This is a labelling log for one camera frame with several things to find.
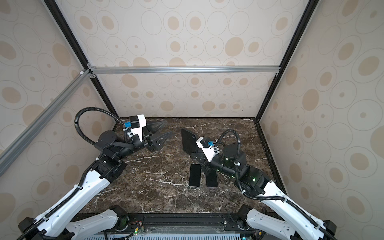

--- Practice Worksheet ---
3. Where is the black phone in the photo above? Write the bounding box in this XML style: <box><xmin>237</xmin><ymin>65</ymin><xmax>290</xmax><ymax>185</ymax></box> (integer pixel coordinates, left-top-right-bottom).
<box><xmin>181</xmin><ymin>128</ymin><xmax>198</xmax><ymax>155</ymax></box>
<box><xmin>189</xmin><ymin>164</ymin><xmax>201</xmax><ymax>187</ymax></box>

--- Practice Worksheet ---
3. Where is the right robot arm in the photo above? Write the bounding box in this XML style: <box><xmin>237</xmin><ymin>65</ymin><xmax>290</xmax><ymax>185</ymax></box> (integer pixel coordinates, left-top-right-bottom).
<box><xmin>183</xmin><ymin>142</ymin><xmax>337</xmax><ymax>240</ymax></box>

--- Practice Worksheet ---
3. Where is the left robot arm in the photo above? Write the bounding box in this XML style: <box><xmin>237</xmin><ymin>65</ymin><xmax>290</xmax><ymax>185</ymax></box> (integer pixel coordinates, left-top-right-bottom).
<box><xmin>19</xmin><ymin>115</ymin><xmax>171</xmax><ymax>240</ymax></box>

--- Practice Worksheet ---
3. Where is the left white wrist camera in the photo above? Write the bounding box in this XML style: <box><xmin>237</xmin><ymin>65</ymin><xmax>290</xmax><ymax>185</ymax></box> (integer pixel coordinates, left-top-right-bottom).
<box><xmin>123</xmin><ymin>115</ymin><xmax>147</xmax><ymax>142</ymax></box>

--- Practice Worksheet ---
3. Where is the right black corrugated cable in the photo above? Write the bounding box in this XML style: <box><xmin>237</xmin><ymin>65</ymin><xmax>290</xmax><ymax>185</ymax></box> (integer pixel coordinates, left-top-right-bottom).
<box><xmin>213</xmin><ymin>128</ymin><xmax>338</xmax><ymax>240</ymax></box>

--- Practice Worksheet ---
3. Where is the black corrugated cable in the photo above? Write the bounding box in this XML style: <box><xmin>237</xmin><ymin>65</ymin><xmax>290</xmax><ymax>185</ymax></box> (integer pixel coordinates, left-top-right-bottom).
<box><xmin>16</xmin><ymin>107</ymin><xmax>125</xmax><ymax>240</ymax></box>
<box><xmin>213</xmin><ymin>128</ymin><xmax>338</xmax><ymax>240</ymax></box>

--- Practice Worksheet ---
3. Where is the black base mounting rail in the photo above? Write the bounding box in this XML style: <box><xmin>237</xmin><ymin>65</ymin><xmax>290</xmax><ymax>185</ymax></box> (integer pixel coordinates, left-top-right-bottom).
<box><xmin>53</xmin><ymin>212</ymin><xmax>313</xmax><ymax>240</ymax></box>

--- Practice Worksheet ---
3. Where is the horizontal aluminium rail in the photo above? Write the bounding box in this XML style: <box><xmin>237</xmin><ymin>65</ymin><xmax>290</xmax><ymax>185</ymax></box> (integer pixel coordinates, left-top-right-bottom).
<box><xmin>91</xmin><ymin>65</ymin><xmax>280</xmax><ymax>74</ymax></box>

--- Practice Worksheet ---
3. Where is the left black corrugated cable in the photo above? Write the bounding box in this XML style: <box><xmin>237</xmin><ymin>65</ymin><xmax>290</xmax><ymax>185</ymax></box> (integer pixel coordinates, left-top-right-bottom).
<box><xmin>16</xmin><ymin>107</ymin><xmax>125</xmax><ymax>240</ymax></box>

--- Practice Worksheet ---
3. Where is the diagonal aluminium rail left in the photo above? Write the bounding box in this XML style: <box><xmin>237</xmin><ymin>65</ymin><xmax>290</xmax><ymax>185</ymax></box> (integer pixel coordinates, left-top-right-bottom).
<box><xmin>1</xmin><ymin>70</ymin><xmax>91</xmax><ymax>175</ymax></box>

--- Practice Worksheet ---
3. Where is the black frame post left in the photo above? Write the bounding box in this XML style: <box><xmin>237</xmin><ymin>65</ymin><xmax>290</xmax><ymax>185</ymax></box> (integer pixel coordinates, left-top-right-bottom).
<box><xmin>43</xmin><ymin>0</ymin><xmax>119</xmax><ymax>116</ymax></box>

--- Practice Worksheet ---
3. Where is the black frame post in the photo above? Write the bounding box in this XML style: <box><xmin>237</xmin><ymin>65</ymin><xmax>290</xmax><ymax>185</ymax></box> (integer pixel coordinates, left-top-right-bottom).
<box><xmin>43</xmin><ymin>0</ymin><xmax>119</xmax><ymax>116</ymax></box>
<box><xmin>255</xmin><ymin>0</ymin><xmax>320</xmax><ymax>123</ymax></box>

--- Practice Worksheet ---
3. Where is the black frame post right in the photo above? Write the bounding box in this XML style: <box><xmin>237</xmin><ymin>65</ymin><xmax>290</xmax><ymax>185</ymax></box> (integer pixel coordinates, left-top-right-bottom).
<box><xmin>255</xmin><ymin>0</ymin><xmax>320</xmax><ymax>123</ymax></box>

